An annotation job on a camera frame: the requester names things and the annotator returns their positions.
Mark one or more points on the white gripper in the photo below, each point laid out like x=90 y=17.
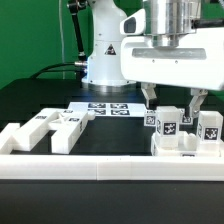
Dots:
x=196 y=63

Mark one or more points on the white chair seat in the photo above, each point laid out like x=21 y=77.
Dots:
x=188 y=146

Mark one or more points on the white chair back frame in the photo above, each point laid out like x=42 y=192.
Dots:
x=68 y=125

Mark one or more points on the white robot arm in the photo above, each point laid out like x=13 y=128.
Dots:
x=166 y=42

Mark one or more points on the tagged white cube right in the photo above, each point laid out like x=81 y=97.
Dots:
x=185 y=120

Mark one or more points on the white tag sheet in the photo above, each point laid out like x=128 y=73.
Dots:
x=110 y=109

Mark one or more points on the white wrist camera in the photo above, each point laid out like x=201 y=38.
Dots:
x=134 y=24

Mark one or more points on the black camera stand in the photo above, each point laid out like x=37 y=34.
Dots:
x=74 y=6

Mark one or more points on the white left fence rail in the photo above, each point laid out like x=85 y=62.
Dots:
x=6 y=138

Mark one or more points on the white fence rail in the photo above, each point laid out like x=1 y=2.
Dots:
x=6 y=138
x=56 y=167

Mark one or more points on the white front fence rail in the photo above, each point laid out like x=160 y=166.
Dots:
x=56 y=167

